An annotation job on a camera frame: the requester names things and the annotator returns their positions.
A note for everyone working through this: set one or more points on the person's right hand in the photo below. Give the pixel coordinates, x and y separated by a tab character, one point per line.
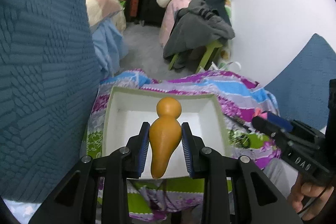
315	197

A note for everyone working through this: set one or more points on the colourful striped blanket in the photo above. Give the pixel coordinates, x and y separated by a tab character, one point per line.
236	92

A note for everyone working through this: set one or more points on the light blue cloth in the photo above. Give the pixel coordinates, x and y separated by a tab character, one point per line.
107	43

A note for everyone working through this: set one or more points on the black hair stick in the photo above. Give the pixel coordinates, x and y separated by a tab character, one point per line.
241	123

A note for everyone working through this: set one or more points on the grey trousers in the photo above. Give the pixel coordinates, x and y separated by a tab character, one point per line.
278	176

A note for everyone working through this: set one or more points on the blue quilted cloth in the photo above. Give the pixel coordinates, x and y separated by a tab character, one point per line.
44	69
307	74

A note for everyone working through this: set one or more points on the pink hair clip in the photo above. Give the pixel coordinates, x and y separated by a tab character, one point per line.
259	112

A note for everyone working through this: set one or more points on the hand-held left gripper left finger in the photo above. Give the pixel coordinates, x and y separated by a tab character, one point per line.
145	145

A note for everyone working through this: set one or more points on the black suitcase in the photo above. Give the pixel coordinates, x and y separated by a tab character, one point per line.
151	6

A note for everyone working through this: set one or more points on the orange suitcase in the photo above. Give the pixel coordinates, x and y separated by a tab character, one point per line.
131	5

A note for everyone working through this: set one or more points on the orange gourd ornament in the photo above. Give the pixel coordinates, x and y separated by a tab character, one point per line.
164	140

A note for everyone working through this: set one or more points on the pink plush blanket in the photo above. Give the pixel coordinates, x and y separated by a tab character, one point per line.
101	5

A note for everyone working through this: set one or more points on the green stool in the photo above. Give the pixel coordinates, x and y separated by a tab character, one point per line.
208	54

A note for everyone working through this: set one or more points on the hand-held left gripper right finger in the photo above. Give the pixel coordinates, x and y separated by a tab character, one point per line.
185	145

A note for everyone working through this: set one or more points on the white box with green rim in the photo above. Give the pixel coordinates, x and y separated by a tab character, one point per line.
126	124

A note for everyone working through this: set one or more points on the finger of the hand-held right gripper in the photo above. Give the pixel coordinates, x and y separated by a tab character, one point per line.
265	124
279	121

